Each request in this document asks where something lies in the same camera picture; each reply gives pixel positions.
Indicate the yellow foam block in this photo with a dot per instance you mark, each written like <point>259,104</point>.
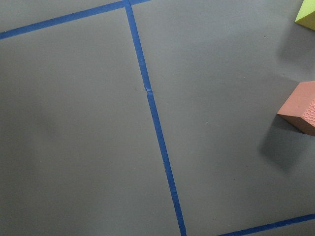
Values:
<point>306,14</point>

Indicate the brown paper table cover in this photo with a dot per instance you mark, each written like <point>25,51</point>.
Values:
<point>153,118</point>

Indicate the orange foam block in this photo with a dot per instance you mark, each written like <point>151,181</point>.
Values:
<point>299,108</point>

